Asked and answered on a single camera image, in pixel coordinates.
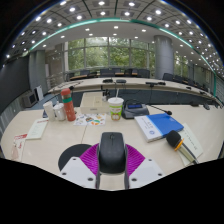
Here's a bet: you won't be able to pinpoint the white lidded mug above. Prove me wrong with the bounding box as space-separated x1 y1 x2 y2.
53 102 67 122

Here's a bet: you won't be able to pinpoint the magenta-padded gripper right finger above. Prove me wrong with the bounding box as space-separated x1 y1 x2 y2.
123 143 167 190

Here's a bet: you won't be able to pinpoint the blue and white book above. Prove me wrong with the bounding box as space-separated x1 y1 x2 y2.
134 113 185 143

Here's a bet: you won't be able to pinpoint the black computer mouse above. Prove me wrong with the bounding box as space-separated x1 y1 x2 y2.
97 131 128 175

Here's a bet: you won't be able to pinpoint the white paper cup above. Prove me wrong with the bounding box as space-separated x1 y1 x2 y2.
42 100 57 122

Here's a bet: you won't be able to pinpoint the beige cardboard box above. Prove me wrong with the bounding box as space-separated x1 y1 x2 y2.
79 92 111 115

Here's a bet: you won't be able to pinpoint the black mouse pad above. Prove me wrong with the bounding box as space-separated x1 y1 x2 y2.
57 143 93 172

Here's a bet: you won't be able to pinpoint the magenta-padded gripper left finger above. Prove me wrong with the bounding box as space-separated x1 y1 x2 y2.
59 143 101 190

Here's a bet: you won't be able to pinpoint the red and white leaflet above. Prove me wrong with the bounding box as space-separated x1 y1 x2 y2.
10 133 28 162

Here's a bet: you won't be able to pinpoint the conference microphone unit blue screen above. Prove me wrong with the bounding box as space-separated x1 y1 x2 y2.
121 99 173 120

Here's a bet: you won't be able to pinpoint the ceiling lights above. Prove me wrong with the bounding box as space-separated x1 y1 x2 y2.
6 0 221 68

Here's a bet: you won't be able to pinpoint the black handheld microphone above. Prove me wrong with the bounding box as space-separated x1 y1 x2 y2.
165 129 200 165

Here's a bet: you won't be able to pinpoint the white booklet with red header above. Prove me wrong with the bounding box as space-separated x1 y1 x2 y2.
25 118 49 140

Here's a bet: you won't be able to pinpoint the colourful sticker sheet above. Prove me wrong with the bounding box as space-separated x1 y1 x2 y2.
73 113 107 127

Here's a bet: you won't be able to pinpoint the dark conference chairs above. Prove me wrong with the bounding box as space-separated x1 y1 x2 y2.
68 68 214 93

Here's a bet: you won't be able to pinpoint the green-printed drink cup with straw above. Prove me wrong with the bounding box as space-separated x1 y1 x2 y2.
107 88 125 122

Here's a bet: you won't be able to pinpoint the red bottle with green band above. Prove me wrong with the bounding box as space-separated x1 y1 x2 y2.
60 87 77 122

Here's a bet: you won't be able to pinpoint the grey boxy appliance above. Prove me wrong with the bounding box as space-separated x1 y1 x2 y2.
21 90 38 108

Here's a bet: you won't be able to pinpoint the white board panel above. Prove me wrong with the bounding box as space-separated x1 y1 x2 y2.
34 85 44 101

